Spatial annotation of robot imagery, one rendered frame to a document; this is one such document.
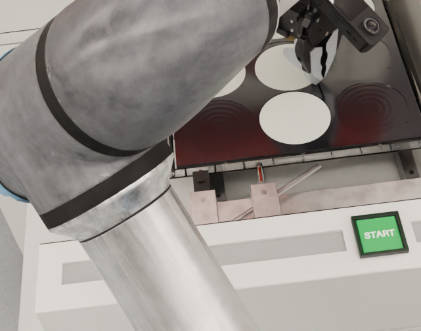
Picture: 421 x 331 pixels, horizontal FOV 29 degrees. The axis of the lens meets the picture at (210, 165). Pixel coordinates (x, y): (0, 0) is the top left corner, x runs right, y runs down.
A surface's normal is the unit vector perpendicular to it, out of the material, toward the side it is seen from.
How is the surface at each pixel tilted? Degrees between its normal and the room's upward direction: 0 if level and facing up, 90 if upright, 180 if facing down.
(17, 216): 90
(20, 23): 90
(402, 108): 0
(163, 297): 49
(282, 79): 1
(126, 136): 100
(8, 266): 0
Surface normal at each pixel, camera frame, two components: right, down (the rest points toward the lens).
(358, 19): 0.29, -0.33
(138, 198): 0.66, 0.50
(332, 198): -0.09, -0.63
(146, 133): 0.28, 0.85
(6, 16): 0.08, 0.76
